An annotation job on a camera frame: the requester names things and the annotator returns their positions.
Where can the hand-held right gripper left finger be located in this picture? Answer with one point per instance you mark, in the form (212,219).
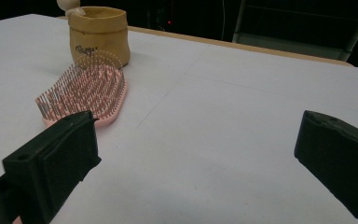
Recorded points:
(59,155)

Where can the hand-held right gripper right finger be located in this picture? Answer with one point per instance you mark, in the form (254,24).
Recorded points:
(338,155)

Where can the pink hairbrush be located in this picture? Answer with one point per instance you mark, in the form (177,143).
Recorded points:
(87,90)

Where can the tan bag-shaped holder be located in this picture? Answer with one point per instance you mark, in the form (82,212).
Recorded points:
(105,37)

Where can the white metal stand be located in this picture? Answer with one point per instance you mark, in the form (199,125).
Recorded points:
(292,46)

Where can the white table mat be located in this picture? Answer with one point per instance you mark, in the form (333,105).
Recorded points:
(199,124)

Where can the white round object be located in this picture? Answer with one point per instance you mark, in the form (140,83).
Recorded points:
(68,4)

